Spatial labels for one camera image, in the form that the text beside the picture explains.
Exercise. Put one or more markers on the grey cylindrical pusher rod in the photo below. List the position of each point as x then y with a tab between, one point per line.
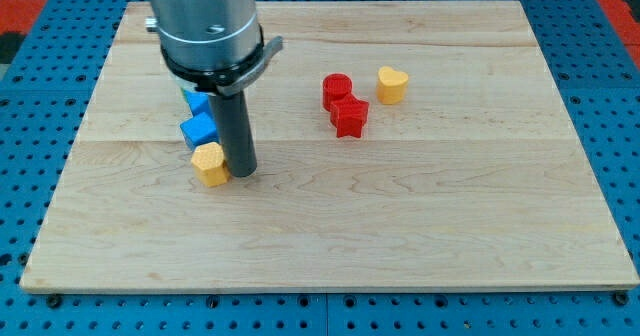
232	121

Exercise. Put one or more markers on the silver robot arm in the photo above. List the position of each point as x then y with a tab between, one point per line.
210	44

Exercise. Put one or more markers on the blue cube block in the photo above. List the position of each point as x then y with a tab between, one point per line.
198	130

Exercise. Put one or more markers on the blue block behind rod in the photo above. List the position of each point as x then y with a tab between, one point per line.
198	103

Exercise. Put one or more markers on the yellow hexagon block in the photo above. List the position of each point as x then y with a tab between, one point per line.
209	164

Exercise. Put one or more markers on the red cylinder block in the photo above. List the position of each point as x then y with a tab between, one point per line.
335	87

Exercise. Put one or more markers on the red star block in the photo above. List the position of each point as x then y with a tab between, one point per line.
349	116

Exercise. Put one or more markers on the yellow heart block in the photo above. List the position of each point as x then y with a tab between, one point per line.
391	85

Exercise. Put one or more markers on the light wooden board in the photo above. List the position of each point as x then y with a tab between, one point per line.
475	182

